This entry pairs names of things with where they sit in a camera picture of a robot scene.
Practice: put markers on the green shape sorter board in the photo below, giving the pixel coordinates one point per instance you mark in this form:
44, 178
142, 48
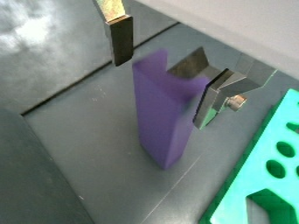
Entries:
264, 179

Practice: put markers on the purple arch block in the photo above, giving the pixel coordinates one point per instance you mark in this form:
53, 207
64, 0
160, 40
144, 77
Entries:
165, 101

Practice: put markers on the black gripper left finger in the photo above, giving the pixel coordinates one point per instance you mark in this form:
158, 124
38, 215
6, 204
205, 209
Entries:
118, 29

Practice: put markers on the black fixture stand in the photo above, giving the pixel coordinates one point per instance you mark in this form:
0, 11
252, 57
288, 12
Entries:
193, 66

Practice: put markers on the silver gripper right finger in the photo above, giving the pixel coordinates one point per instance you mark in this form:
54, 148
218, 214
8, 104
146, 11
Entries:
222, 93

